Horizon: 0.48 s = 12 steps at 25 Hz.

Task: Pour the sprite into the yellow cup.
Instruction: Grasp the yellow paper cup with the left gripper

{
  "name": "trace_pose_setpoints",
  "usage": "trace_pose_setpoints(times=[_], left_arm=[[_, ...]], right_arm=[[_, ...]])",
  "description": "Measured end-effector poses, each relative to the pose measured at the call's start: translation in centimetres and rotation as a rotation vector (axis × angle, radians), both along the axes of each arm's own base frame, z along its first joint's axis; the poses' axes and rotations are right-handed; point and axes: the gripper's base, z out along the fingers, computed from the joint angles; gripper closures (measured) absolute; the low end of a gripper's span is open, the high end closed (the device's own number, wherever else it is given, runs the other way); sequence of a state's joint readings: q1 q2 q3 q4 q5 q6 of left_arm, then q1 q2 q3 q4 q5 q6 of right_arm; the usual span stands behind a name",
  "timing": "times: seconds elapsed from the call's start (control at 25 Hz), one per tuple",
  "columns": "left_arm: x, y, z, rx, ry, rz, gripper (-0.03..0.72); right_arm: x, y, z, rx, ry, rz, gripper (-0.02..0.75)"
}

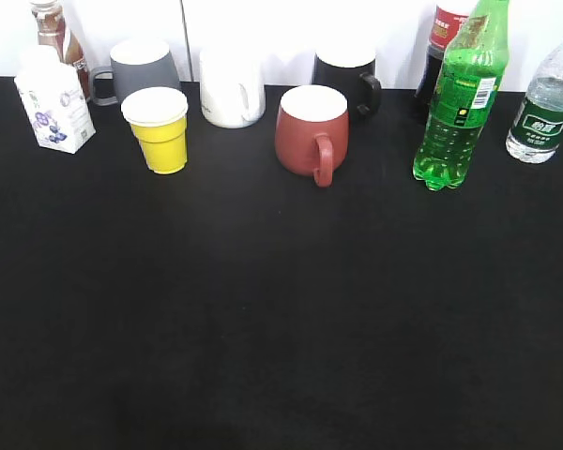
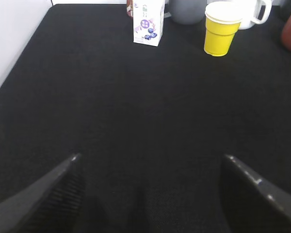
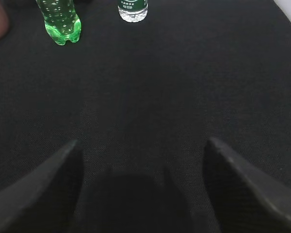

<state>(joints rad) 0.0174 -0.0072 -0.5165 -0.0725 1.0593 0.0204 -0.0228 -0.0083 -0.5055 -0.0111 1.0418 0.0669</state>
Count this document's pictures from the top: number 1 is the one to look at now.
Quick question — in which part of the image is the brown tea bottle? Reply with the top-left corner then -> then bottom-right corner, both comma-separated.
29,0 -> 90,101

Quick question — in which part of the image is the grey mug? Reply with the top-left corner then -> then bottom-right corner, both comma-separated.
89,37 -> 180,106

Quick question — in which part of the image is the clear water bottle green label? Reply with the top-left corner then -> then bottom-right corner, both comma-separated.
506,42 -> 563,164

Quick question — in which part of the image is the white milk carton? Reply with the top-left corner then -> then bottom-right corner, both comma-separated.
14,44 -> 96,154

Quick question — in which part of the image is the cola bottle red label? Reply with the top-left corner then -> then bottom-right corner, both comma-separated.
412,1 -> 475,125

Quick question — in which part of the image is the yellow paper cup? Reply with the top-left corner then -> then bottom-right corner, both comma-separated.
121,86 -> 189,174

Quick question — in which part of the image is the black mug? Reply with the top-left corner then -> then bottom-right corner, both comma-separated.
312,44 -> 382,122

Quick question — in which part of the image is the green soda bottle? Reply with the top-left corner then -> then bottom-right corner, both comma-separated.
413,0 -> 510,191

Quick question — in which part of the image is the white mug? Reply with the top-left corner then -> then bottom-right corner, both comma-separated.
199,47 -> 266,128

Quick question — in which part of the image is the red mug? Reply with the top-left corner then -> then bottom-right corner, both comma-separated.
275,84 -> 349,188

